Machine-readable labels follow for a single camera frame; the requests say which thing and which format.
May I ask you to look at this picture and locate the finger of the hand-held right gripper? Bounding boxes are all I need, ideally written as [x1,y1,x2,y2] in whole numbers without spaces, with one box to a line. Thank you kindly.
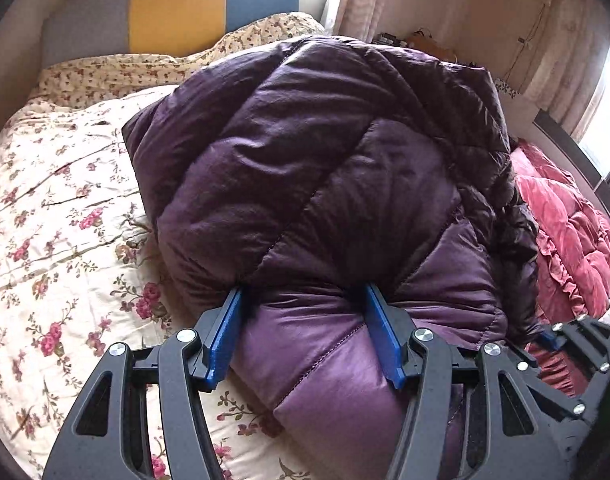
[514,352,593,423]
[532,312,610,376]

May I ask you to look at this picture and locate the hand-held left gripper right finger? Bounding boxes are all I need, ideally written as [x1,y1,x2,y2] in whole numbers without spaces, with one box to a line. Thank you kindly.
[362,282,570,480]

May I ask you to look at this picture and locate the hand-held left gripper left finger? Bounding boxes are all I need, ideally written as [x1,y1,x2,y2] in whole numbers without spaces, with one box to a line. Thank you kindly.
[41,287,248,480]

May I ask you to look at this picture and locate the purple down jacket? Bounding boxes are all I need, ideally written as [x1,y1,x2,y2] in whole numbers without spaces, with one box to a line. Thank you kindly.
[121,35,546,480]

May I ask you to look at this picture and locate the red ruffled quilt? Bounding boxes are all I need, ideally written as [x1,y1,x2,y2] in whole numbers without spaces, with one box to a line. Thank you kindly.
[509,140,610,397]

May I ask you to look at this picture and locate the cream rose print quilt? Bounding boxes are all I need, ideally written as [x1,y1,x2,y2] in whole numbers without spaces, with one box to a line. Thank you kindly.
[0,84,316,480]

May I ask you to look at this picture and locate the small floral print pillow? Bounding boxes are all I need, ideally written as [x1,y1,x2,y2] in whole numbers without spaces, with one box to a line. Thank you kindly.
[32,11,331,108]

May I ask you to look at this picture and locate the dark bedside clutter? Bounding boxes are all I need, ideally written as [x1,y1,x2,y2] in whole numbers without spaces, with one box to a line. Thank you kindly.
[374,29,466,63]

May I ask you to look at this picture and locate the grey yellow blue headboard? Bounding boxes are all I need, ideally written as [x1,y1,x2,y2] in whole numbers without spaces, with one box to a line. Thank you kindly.
[41,0,301,68]

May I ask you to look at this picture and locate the dark window frame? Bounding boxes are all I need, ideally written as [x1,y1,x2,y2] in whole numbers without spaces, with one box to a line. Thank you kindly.
[531,109,610,213]

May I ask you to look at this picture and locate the thin wall cable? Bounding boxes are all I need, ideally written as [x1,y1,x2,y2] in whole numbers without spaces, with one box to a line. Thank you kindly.
[502,0,548,88]

